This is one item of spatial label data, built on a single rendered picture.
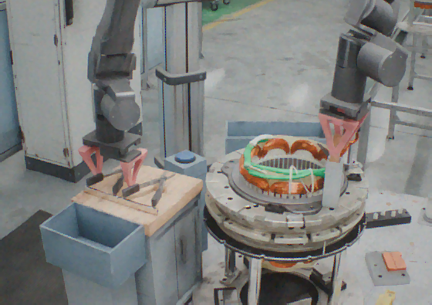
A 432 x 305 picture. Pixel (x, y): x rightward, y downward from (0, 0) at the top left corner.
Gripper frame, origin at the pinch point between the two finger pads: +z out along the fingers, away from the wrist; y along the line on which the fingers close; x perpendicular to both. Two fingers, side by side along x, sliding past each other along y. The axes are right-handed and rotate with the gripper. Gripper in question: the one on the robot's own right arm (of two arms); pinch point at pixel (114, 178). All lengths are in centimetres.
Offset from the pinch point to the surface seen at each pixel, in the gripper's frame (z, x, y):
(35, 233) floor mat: 110, 89, -128
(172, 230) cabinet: 8.7, 1.1, 12.5
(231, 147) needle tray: 4.7, 32.5, 9.8
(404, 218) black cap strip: 28, 59, 52
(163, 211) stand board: 2.1, -2.6, 13.1
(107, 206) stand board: 2.2, -6.3, 2.7
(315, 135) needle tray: 6, 51, 25
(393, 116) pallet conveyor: 93, 297, 10
